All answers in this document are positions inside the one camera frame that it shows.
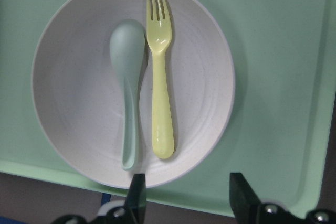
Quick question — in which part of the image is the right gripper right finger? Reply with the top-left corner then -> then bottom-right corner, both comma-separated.
229,173 -> 261,224

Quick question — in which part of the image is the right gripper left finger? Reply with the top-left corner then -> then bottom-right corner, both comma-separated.
124,174 -> 146,223

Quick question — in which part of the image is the white round plate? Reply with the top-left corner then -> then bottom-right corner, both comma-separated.
32,0 -> 235,188

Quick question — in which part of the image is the yellow plastic fork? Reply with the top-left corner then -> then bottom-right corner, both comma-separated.
146,0 -> 174,159

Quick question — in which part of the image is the pale green plastic spoon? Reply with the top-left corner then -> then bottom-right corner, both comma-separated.
109,19 -> 145,170

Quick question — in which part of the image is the light green tray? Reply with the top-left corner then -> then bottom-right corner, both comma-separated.
1,0 -> 335,217

